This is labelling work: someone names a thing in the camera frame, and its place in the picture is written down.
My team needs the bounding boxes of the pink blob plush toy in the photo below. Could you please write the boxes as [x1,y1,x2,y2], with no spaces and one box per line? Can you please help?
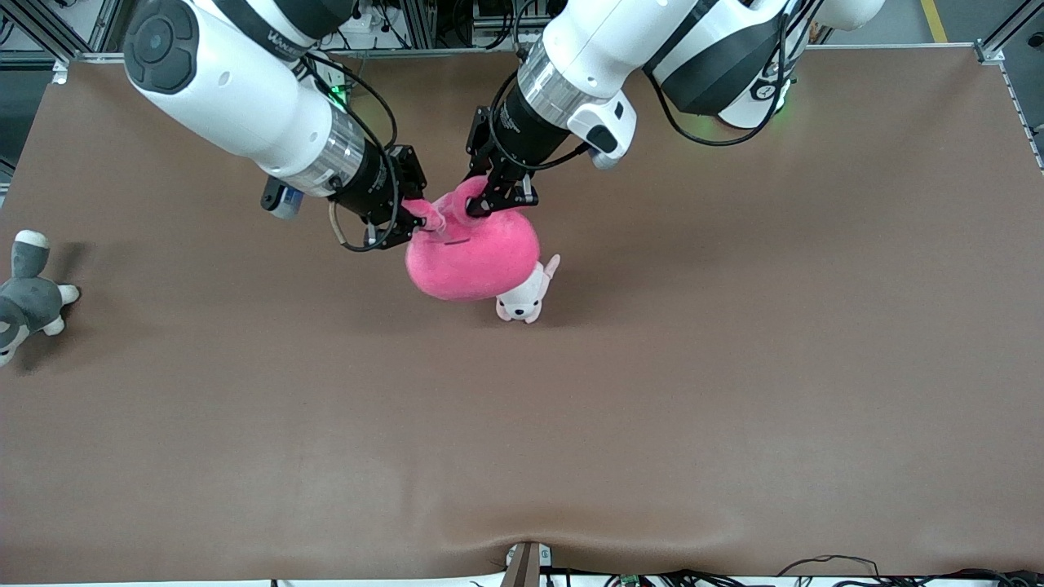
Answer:
[405,175,542,303]

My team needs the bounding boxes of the white pink dog plush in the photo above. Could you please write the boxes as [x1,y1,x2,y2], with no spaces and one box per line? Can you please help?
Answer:
[496,254,562,324]

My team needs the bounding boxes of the brown table cover mat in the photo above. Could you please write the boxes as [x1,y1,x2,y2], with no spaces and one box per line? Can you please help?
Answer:
[0,49,1044,585]

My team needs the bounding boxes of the grey white husky plush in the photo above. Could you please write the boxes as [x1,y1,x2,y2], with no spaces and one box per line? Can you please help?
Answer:
[0,230,82,368]

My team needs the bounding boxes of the thin black left gripper cable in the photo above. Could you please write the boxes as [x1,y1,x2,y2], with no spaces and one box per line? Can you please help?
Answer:
[487,69,592,174]

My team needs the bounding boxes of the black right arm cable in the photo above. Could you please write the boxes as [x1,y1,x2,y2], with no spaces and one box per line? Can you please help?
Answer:
[300,53,402,254]

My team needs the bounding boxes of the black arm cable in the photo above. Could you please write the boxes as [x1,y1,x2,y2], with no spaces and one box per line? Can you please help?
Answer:
[300,53,402,254]
[644,12,794,149]

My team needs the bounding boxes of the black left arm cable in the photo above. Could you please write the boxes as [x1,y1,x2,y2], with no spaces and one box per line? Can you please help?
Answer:
[644,12,794,149]

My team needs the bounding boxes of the brown camera mount post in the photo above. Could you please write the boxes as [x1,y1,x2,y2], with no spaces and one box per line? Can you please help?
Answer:
[500,541,553,587]

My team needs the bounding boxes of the aluminium frame posts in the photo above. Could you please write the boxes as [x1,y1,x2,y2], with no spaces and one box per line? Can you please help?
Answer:
[0,0,123,60]

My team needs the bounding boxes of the aluminium table edge rail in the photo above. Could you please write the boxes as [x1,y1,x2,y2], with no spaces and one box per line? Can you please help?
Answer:
[69,42,1006,64]

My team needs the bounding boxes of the black floor cable bundle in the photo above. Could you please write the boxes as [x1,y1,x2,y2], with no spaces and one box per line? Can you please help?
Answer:
[775,554,1044,587]

